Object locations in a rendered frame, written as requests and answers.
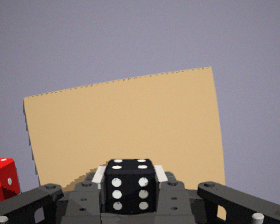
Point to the red die with white pips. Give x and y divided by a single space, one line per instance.
9 186

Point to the black die with white pips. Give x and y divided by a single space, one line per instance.
130 186

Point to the tan flat mat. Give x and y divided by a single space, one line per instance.
170 118

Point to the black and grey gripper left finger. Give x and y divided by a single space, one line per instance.
83 207

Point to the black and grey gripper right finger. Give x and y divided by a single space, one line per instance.
176 205

